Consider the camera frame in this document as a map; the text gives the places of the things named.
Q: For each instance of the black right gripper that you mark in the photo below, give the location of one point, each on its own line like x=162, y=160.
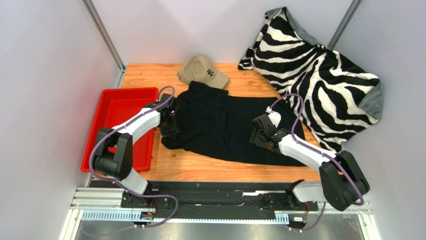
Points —
x=257, y=136

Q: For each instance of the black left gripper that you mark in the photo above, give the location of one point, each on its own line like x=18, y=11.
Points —
x=171, y=133

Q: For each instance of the black t shirt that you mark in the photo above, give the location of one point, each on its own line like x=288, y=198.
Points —
x=214, y=124

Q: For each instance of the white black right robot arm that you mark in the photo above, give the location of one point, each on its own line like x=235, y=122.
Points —
x=342, y=182

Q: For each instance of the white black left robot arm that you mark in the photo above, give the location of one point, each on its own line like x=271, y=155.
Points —
x=112, y=157

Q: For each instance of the red plastic tray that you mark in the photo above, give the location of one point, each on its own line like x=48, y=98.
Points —
x=115, y=106

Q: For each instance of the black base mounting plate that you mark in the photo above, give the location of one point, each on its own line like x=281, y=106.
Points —
x=215, y=201

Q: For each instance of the beige baseball cap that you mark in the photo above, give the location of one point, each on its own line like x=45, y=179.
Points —
x=200, y=69

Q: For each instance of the zebra print blanket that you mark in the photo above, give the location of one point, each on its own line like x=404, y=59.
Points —
x=336, y=98

